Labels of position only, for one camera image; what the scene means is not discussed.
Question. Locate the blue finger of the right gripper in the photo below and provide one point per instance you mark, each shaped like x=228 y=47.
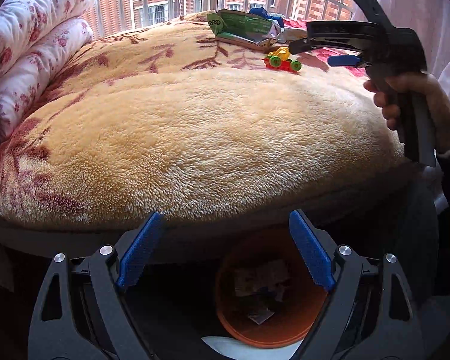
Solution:
x=300 y=46
x=352 y=61

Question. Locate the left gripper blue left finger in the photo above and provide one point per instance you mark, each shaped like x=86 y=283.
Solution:
x=80 y=312

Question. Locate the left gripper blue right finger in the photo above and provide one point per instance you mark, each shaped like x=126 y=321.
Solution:
x=369 y=311

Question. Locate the brown snack wrapper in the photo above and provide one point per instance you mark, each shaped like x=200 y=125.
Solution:
x=288 y=35

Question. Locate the red yellow toy truck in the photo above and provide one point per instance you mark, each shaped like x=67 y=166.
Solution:
x=280 y=59

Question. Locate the large green foil bag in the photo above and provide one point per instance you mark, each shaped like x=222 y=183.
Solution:
x=243 y=29

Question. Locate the orange plastic trash bin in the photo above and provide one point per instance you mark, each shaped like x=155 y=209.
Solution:
x=265 y=295

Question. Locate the person's right hand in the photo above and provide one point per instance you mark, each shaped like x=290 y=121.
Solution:
x=429 y=100

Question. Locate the dark blue cloth bundle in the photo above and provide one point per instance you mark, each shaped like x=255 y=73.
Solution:
x=262 y=12

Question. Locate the person's grey trousers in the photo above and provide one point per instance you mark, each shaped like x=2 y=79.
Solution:
x=404 y=222

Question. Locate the beige floral fleece blanket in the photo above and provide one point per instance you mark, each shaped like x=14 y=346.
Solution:
x=170 y=119

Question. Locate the folded pink floral quilt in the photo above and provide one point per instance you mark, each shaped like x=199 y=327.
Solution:
x=37 y=38

